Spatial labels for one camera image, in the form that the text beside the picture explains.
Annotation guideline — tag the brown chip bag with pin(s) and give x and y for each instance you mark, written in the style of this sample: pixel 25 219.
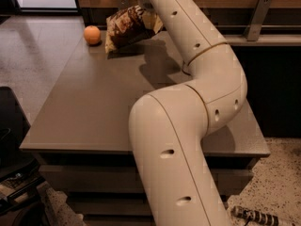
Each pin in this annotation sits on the brown chip bag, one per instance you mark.
pixel 126 27

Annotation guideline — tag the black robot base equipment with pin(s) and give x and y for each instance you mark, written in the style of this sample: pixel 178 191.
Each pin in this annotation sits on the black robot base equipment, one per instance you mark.
pixel 22 207

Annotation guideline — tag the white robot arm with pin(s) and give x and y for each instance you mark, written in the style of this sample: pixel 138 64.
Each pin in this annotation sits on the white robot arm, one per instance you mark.
pixel 167 125

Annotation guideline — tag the orange fruit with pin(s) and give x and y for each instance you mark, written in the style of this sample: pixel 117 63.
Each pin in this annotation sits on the orange fruit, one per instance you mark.
pixel 92 35

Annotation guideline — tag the grey drawer cabinet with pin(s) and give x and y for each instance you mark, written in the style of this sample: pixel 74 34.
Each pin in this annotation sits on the grey drawer cabinet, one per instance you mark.
pixel 81 135

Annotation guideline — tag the left metal wall bracket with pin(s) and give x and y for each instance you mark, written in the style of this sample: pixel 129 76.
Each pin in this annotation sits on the left metal wall bracket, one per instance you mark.
pixel 122 4

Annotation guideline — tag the metal wall bracket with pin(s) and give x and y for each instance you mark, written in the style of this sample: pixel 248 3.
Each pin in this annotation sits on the metal wall bracket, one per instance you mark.
pixel 122 4
pixel 253 30

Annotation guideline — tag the right metal wall bracket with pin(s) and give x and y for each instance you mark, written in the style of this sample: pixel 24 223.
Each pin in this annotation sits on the right metal wall bracket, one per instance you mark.
pixel 253 30

